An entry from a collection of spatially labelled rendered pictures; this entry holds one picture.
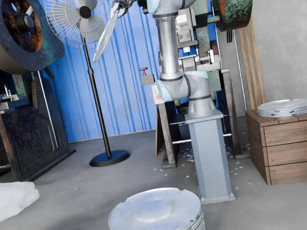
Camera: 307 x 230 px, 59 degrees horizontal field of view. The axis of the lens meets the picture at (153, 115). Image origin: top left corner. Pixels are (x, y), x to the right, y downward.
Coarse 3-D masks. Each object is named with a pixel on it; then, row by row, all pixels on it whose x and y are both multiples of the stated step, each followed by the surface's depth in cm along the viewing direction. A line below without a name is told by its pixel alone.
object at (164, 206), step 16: (144, 192) 98; (160, 192) 96; (128, 208) 89; (144, 208) 86; (160, 208) 84; (176, 208) 83; (192, 208) 81; (112, 224) 81; (128, 224) 79; (144, 224) 77; (160, 224) 76; (176, 224) 74
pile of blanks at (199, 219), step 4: (200, 212) 79; (200, 216) 78; (192, 220) 76; (196, 220) 77; (200, 220) 78; (192, 224) 74; (196, 224) 77; (200, 224) 77; (204, 224) 83; (184, 228) 72; (188, 228) 74; (192, 228) 75; (196, 228) 76; (200, 228) 77; (204, 228) 81
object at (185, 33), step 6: (180, 12) 201; (186, 12) 200; (180, 18) 202; (186, 18) 201; (180, 24) 202; (186, 24) 202; (192, 24) 202; (180, 30) 202; (186, 30) 200; (192, 30) 202; (180, 36) 200; (186, 36) 200; (192, 36) 203; (180, 42) 204
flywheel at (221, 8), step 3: (219, 0) 228; (222, 0) 227; (219, 3) 228; (222, 3) 226; (219, 6) 229; (222, 6) 225; (219, 9) 232; (222, 9) 223; (222, 12) 221; (222, 15) 219; (222, 18) 222
